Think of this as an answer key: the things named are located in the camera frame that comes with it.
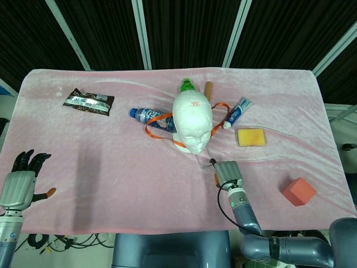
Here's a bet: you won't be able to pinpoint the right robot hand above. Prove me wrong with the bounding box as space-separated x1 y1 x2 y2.
209 158 244 192

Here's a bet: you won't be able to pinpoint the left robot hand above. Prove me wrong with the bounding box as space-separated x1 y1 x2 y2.
0 149 57 212

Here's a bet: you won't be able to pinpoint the clear badge holder silver frame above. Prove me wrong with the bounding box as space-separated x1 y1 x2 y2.
195 149 217 170

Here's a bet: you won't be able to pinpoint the orange ribbon strap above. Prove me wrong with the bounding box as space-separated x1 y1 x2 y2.
143 102 231 149

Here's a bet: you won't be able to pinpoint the white foam mannequin head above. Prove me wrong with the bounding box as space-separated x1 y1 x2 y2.
172 90 214 155

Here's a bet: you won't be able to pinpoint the yellow sponge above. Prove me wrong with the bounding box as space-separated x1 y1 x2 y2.
237 127 267 147

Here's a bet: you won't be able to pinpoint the blue white toothpaste tube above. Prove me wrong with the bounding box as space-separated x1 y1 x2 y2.
222 97 255 130

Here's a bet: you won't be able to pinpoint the red foam block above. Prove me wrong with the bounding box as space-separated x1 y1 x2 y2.
281 176 318 208

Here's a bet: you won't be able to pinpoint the pink velvet table cloth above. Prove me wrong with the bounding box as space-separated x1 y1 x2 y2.
0 66 356 235

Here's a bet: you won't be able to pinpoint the green checkered mat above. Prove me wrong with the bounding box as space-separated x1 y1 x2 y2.
245 258 269 268

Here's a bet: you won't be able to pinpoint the blue grey robot torso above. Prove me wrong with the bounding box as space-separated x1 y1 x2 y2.
111 231 233 268

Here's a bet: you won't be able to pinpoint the green capped bottle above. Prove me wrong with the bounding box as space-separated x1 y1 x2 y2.
180 78 196 93

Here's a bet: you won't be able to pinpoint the blue drink bottle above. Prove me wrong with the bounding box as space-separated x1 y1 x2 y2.
129 107 178 133

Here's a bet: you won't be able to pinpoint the brown snack packet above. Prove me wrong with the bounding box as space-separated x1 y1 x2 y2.
62 88 115 117

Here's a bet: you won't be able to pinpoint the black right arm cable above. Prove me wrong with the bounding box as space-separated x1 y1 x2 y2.
216 180 252 236

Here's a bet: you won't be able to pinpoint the black floor cables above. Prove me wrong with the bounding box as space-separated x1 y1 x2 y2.
26 233 115 255

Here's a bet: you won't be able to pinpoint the white frame post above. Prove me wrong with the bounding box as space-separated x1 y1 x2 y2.
222 0 253 69
44 0 91 71
312 21 357 78
131 0 153 70

